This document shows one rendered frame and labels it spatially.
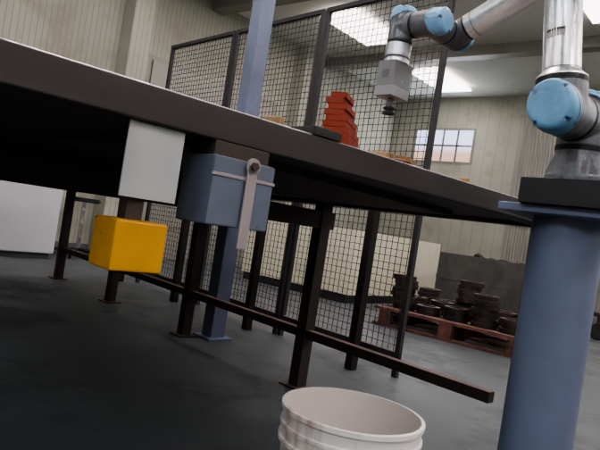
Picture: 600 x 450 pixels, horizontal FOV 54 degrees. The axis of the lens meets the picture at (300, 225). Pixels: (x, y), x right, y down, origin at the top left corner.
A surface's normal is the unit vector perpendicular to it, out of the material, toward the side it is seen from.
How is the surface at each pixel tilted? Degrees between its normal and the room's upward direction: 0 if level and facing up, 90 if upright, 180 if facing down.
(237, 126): 90
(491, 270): 90
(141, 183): 90
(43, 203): 90
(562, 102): 99
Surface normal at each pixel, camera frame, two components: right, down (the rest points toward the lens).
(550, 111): -0.72, 0.05
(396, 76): 0.69, 0.11
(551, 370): -0.29, -0.05
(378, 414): -0.50, -0.14
